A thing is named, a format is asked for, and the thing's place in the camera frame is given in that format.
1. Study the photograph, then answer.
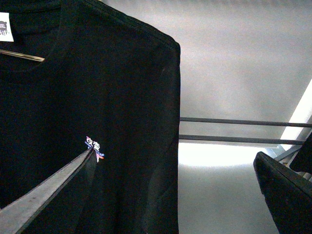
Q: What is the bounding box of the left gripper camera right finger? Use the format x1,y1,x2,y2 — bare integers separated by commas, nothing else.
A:
253,152,312,234

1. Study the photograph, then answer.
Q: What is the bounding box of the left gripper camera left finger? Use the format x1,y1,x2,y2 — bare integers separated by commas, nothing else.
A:
0,149,95,234

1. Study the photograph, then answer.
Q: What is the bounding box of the black printed t-shirt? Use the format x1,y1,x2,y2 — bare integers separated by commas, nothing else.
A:
0,0,180,234

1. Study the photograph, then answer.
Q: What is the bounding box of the bright ceiling light strip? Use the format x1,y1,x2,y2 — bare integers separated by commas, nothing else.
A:
281,81,312,140

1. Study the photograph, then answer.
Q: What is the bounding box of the lower metal rack rail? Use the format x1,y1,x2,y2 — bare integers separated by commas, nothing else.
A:
179,135,305,145

